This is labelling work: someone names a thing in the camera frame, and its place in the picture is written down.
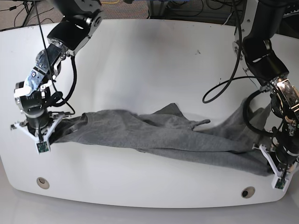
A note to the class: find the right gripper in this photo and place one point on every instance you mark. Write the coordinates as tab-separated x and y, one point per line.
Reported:
39	129

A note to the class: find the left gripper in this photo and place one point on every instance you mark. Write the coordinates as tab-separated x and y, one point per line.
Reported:
288	162

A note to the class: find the grey t-shirt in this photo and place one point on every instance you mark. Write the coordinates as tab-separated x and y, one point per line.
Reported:
168	133

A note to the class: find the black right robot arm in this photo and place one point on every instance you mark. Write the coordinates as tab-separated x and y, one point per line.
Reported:
80	20

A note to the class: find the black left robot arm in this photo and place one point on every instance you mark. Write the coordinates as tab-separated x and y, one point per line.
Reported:
261	20

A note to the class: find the red tape rectangle marking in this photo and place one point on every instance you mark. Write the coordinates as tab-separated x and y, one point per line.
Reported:
271	160

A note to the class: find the black tripod stand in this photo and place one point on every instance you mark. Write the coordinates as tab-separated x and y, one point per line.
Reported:
28	7

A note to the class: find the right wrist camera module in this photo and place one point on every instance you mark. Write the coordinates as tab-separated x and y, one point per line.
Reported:
42	147

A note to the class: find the right table cable grommet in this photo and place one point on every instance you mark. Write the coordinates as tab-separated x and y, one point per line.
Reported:
248	192

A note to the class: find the table cable grommet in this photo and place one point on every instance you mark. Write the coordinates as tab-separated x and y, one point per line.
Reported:
248	192
42	183

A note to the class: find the left table cable grommet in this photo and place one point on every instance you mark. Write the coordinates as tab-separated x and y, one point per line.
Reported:
42	183

